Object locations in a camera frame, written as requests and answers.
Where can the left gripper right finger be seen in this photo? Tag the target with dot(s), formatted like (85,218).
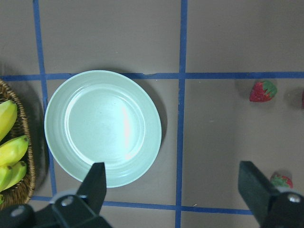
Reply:
(272,207)

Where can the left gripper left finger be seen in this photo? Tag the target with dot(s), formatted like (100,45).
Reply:
(82,208)

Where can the pale green plate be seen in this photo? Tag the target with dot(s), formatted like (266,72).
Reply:
(103,116)

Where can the woven wicker basket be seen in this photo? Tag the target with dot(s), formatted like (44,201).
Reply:
(26,188)

